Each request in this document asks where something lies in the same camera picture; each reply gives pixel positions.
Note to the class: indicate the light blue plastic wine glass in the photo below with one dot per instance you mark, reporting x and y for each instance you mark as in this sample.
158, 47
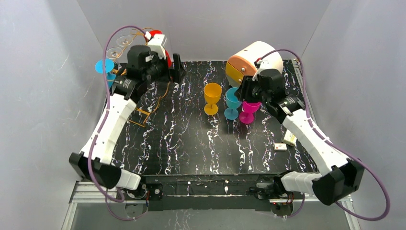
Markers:
232, 102

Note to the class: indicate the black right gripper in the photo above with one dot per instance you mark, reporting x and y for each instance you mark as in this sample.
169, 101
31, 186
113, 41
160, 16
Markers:
247, 90

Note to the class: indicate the small white box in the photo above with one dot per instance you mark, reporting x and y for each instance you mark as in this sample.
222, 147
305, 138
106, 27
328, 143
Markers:
280, 147

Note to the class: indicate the gold wire wine glass rack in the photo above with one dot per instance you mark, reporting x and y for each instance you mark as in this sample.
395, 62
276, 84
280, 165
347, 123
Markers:
125, 89

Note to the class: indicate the red plastic wine glass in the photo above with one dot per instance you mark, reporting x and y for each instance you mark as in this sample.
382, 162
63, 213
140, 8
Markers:
158, 41

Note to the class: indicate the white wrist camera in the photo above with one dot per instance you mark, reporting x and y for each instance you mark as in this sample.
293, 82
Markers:
261, 65
157, 44

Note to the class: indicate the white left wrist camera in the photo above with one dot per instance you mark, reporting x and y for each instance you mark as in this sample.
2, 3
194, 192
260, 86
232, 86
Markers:
157, 44

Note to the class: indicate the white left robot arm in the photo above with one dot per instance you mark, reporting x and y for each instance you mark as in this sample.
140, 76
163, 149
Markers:
94, 159

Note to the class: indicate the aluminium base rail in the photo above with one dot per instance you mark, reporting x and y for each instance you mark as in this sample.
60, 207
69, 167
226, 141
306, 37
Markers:
88, 211

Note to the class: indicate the cream rectangular box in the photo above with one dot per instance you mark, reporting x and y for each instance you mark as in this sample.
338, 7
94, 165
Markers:
289, 138

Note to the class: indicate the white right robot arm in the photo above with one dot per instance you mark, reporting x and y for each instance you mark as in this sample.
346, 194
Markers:
338, 175

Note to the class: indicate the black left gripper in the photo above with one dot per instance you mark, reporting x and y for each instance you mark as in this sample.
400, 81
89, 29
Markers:
172, 68

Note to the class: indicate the black marble table mat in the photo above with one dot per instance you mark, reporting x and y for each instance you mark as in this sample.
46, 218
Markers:
170, 133

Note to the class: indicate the clear wine glass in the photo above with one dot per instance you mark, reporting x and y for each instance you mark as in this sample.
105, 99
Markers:
124, 40
114, 53

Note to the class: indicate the orange plastic wine glass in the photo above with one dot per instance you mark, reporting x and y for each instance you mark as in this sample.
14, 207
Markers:
212, 94

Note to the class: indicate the round drawer cabinet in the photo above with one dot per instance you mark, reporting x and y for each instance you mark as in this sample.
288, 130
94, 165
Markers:
242, 63

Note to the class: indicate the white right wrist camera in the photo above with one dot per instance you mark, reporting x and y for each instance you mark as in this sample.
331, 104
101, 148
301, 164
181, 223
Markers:
261, 65

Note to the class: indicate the magenta plastic wine glass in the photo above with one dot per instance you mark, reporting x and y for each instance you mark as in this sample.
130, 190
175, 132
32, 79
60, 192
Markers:
248, 110

